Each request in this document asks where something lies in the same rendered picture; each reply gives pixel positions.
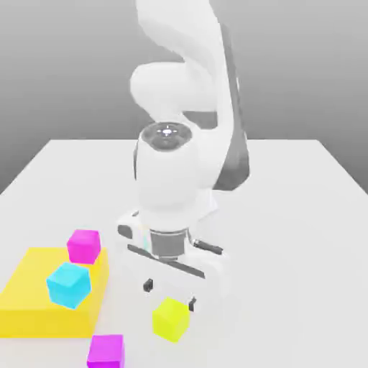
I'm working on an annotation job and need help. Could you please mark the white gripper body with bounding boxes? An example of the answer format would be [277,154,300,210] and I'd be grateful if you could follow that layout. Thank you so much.
[121,240,231,306]

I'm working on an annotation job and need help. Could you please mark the small cyan cube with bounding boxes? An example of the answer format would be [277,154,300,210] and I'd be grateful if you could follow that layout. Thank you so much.
[45,262,92,311]

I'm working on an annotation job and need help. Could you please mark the small violet cube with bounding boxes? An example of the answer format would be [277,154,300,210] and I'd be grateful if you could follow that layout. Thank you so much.
[86,333,126,368]

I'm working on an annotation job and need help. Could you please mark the small lime yellow cube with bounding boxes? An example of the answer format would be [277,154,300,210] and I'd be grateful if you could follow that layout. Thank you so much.
[152,296,191,344]

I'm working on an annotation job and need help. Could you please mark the large yellow box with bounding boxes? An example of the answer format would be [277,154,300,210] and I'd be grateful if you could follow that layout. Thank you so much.
[0,247,110,339]

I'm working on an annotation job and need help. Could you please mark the small magenta cube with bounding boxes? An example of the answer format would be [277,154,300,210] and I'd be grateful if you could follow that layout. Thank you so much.
[66,229,102,265]

